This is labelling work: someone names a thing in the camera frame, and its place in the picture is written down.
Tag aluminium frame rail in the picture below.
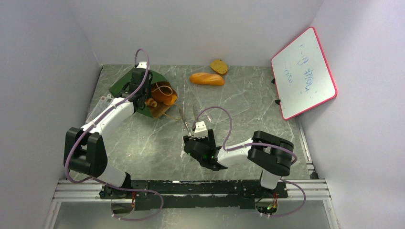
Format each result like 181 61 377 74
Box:
44 146 340 229

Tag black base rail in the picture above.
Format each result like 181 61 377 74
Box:
99 179 288 211

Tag metal tongs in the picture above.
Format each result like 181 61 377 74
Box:
179 105 199 138

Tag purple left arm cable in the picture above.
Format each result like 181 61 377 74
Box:
64 48 164 222

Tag green paper bag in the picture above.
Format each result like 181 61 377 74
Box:
109 68 178 118

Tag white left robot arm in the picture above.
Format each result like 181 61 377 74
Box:
64 62 153 198

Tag striped fake croissant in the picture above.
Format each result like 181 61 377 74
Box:
145 98 158 108

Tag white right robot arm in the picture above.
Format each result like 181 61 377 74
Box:
183 121 298 198

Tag red framed whiteboard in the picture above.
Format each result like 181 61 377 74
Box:
271 27 338 120

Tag clear packaged tool card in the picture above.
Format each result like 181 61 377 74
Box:
85 94 113 124

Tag brown fake bread loaf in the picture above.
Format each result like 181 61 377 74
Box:
189 73 225 86

